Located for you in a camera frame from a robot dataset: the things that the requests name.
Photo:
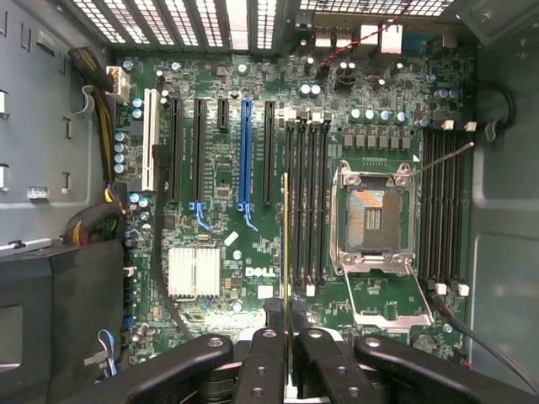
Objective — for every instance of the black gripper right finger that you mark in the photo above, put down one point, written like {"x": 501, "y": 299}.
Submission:
{"x": 324, "y": 370}

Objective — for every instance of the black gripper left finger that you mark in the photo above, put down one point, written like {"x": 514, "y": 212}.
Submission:
{"x": 261, "y": 370}

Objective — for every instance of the black RAM slot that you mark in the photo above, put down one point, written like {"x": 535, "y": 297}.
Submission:
{"x": 301, "y": 202}
{"x": 449, "y": 202}
{"x": 323, "y": 202}
{"x": 312, "y": 202}
{"x": 427, "y": 202}
{"x": 439, "y": 202}
{"x": 460, "y": 202}
{"x": 293, "y": 202}

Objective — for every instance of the silver socket cover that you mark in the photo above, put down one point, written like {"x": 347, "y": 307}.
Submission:
{"x": 391, "y": 324}

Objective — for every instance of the silver chipset heatsink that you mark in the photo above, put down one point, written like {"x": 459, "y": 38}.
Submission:
{"x": 194, "y": 272}

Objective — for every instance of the green Dell motherboard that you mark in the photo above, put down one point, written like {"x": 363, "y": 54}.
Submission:
{"x": 236, "y": 235}

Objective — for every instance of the silver CPU socket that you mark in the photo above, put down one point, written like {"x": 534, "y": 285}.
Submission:
{"x": 372, "y": 219}

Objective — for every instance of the black plastic drive bay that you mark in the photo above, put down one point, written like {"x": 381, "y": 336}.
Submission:
{"x": 59, "y": 320}

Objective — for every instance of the long black expansion slot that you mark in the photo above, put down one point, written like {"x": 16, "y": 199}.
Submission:
{"x": 268, "y": 151}
{"x": 174, "y": 147}
{"x": 199, "y": 147}

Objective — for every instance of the blue expansion slot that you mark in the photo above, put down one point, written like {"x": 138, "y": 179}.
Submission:
{"x": 245, "y": 147}

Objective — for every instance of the grey metal PC case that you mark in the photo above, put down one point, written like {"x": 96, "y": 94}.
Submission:
{"x": 505, "y": 235}

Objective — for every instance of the silver locking lever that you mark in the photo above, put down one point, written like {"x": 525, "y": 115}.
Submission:
{"x": 446, "y": 157}

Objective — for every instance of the white expansion slot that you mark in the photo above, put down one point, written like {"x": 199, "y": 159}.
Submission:
{"x": 150, "y": 139}

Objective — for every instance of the short black expansion slot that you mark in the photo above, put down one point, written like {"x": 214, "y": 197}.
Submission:
{"x": 223, "y": 114}

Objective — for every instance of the white power connector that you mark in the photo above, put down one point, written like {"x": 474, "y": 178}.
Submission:
{"x": 119, "y": 82}

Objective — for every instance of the silver rear port block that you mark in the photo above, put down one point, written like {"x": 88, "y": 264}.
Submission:
{"x": 358, "y": 38}

